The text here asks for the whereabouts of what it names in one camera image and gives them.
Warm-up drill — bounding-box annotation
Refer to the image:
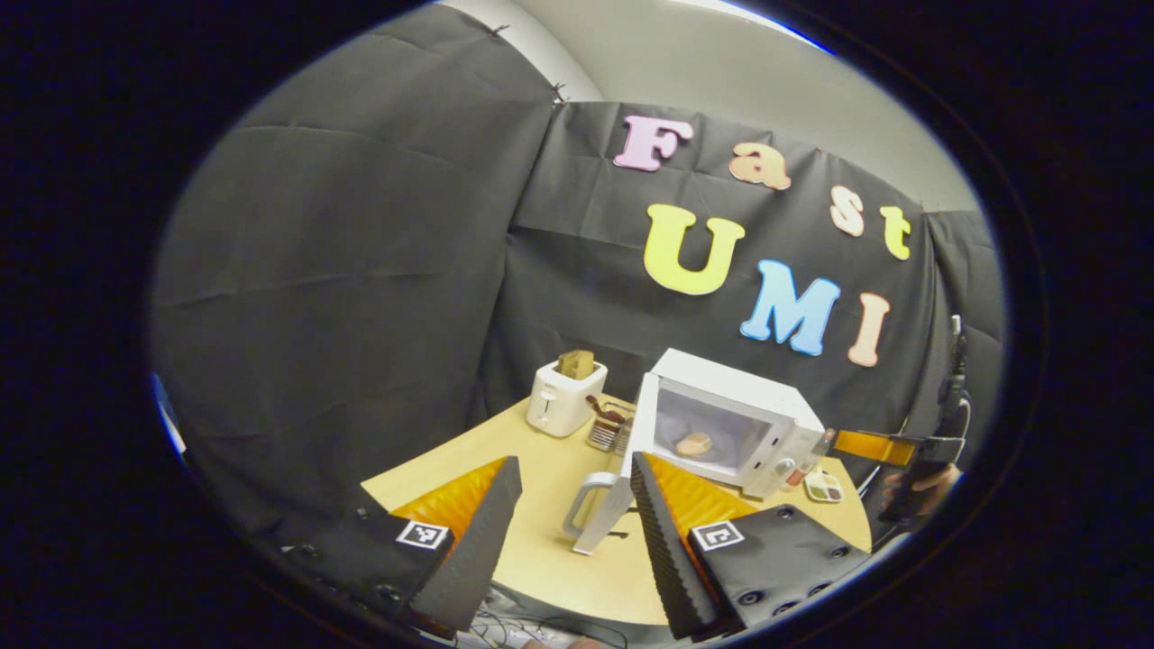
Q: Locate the white toaster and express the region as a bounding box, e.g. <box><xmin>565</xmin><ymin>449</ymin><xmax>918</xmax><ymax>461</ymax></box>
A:
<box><xmin>527</xmin><ymin>359</ymin><xmax>609</xmax><ymax>439</ymax></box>

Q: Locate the black backdrop cloth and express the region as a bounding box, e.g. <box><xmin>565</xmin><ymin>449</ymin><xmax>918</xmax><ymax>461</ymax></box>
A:
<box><xmin>149</xmin><ymin>5</ymin><xmax>1006</xmax><ymax>560</ymax></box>

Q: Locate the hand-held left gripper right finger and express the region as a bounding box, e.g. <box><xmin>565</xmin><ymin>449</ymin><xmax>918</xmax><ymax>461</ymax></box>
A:
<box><xmin>629</xmin><ymin>451</ymin><xmax>871</xmax><ymax>641</ymax></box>

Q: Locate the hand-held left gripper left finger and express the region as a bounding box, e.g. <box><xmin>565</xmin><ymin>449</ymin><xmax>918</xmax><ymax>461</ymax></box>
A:
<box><xmin>279</xmin><ymin>455</ymin><xmax>524</xmax><ymax>634</ymax></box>

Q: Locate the white microwave oven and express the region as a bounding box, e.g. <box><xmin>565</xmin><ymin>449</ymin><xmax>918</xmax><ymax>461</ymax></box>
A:
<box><xmin>563</xmin><ymin>348</ymin><xmax>826</xmax><ymax>555</ymax></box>

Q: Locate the bundle of dark cables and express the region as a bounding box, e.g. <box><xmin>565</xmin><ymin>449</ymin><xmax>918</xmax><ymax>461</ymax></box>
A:
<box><xmin>455</xmin><ymin>604</ymin><xmax>632</xmax><ymax>649</ymax></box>

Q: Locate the white divided dish of beans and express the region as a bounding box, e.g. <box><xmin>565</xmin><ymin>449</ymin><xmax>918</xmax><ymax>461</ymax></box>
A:
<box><xmin>802</xmin><ymin>469</ymin><xmax>846</xmax><ymax>504</ymax></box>

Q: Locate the metal mesh utensil holder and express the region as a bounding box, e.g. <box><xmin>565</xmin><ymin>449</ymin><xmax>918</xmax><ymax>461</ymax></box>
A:
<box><xmin>586</xmin><ymin>395</ymin><xmax>637</xmax><ymax>453</ymax></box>

